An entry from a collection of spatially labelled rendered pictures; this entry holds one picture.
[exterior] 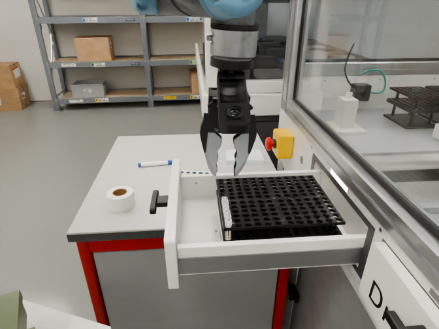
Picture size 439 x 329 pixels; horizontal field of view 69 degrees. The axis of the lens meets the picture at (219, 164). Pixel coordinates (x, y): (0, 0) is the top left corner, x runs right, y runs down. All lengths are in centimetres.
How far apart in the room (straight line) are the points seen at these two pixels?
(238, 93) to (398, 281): 35
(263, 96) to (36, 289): 142
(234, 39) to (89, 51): 396
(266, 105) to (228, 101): 95
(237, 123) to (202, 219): 30
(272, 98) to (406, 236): 101
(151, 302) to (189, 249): 49
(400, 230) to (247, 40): 36
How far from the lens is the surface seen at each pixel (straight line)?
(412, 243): 51
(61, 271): 194
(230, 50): 51
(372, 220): 59
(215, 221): 67
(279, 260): 59
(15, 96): 487
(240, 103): 48
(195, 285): 97
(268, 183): 71
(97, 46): 439
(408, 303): 51
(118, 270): 94
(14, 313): 58
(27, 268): 204
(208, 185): 76
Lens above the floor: 126
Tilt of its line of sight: 27 degrees down
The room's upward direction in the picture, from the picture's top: straight up
